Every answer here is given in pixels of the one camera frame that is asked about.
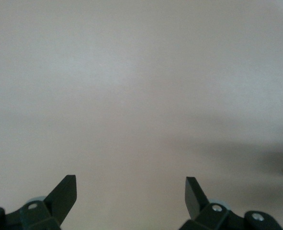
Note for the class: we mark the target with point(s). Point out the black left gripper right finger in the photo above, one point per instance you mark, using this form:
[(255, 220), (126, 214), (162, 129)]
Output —
[(196, 203)]

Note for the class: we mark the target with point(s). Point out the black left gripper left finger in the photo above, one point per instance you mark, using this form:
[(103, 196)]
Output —
[(59, 201)]

